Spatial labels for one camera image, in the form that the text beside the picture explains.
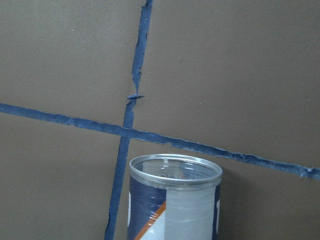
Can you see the clear tennis ball can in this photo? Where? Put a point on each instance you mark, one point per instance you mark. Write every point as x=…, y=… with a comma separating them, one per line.
x=173, y=197

